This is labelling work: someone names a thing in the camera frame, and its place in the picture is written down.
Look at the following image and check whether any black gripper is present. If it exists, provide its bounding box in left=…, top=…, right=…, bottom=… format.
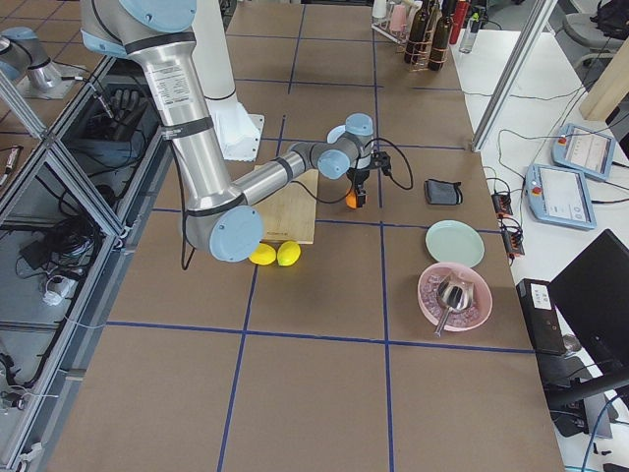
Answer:
left=346, top=167, right=371, bottom=207

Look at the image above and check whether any orange mandarin fruit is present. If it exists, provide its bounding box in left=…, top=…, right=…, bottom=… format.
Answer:
left=345, top=194, right=360, bottom=209

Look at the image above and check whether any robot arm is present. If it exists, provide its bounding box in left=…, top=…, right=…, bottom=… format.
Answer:
left=1, top=27, right=74, bottom=99
left=81, top=1, right=373, bottom=263

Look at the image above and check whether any light green plate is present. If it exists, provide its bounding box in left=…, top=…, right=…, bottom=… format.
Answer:
left=426, top=220, right=485, bottom=267

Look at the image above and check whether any wooden cutting board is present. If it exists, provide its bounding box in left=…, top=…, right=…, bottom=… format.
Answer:
left=254, top=182, right=316, bottom=244

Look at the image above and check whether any folded grey cloth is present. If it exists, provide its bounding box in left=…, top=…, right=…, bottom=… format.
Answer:
left=424, top=179, right=463, bottom=206

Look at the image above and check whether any upper yellow lemon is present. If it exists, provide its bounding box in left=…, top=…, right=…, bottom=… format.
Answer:
left=276, top=241, right=302, bottom=266

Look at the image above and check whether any yellow lemon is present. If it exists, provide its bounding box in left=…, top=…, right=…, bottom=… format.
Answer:
left=249, top=243, right=276, bottom=266
left=276, top=241, right=302, bottom=266

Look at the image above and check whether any lower yellow lemon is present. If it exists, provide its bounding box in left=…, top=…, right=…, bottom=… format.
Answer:
left=249, top=243, right=276, bottom=266

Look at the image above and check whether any metal scoop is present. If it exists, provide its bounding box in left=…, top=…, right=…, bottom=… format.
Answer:
left=434, top=273, right=475, bottom=337

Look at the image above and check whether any black power strip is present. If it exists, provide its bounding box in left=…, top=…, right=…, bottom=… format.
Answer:
left=491, top=192, right=525, bottom=262

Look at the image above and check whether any dark wine bottle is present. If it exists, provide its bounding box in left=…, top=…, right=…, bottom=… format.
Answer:
left=428, top=0, right=456, bottom=72
left=404, top=1, right=429, bottom=64

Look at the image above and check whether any pink bowl with ice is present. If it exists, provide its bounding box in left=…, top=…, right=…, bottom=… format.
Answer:
left=417, top=263, right=492, bottom=335

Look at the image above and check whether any near teach pendant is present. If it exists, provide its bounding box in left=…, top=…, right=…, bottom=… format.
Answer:
left=525, top=164, right=597, bottom=230

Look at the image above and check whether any teach pendant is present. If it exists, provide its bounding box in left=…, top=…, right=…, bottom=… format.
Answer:
left=551, top=123, right=616, bottom=181
left=525, top=164, right=597, bottom=230

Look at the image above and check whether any black box device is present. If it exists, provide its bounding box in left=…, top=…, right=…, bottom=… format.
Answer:
left=516, top=278, right=566, bottom=356

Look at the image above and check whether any far teach pendant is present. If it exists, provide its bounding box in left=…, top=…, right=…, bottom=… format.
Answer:
left=551, top=123, right=616, bottom=181

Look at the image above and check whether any black monitor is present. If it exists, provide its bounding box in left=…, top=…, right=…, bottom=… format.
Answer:
left=549, top=229, right=629, bottom=373

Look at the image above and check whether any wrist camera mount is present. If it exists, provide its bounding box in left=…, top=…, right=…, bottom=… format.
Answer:
left=370, top=151, right=392, bottom=177

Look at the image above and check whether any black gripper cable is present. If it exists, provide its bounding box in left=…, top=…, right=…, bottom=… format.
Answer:
left=294, top=138, right=414, bottom=204

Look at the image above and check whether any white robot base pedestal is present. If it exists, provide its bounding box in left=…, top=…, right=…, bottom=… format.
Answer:
left=193, top=0, right=264, bottom=161

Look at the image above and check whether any copper wire bottle rack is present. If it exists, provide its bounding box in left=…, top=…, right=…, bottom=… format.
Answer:
left=404, top=1, right=441, bottom=71

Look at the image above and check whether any aluminium frame post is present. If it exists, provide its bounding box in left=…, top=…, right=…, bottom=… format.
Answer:
left=471, top=0, right=557, bottom=152

